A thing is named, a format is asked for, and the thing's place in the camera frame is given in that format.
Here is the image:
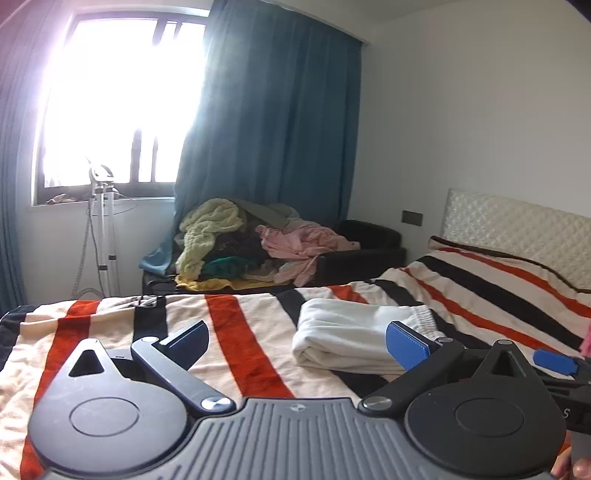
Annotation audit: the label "orange black striped blanket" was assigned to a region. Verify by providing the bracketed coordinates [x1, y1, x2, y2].
[0, 235, 591, 480]

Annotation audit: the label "yellow-green fuzzy blanket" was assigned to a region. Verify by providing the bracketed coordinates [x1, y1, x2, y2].
[174, 198, 245, 280]

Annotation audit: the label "olive green garment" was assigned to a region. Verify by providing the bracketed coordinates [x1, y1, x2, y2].
[231, 198, 301, 224]

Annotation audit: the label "person's right hand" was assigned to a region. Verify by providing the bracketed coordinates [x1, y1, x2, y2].
[551, 455, 574, 480]

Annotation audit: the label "pink garment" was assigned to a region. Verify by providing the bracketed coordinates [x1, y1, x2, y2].
[261, 220, 362, 288]

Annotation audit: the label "teal green garment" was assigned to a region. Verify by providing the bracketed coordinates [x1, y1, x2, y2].
[203, 256, 262, 280]

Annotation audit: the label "white quilted headboard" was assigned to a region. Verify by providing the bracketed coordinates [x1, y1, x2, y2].
[441, 187, 591, 282]

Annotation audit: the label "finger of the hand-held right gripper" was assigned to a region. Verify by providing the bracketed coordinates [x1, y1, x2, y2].
[532, 349, 591, 382]

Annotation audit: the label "dark patterned garment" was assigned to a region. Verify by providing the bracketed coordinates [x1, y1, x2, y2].
[217, 231, 269, 268]

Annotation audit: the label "blue curtain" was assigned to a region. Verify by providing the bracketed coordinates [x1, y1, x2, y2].
[0, 46, 38, 315]
[174, 0, 363, 259]

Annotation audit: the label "white pants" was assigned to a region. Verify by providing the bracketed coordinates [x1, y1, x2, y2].
[292, 298, 448, 376]

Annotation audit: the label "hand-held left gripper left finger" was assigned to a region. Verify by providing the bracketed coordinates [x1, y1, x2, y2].
[67, 320, 237, 416]

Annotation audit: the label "white garment steamer stand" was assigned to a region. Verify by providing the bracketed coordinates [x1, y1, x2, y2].
[74, 154, 134, 298]

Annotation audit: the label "barred window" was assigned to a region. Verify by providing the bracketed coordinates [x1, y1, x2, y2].
[32, 7, 213, 206]

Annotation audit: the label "black sofa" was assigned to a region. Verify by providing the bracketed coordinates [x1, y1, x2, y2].
[142, 219, 408, 296]

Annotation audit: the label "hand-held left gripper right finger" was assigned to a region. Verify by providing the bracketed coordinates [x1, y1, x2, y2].
[358, 320, 539, 414]

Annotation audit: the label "yellow cloth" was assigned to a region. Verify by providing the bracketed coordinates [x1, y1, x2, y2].
[175, 274, 236, 292]

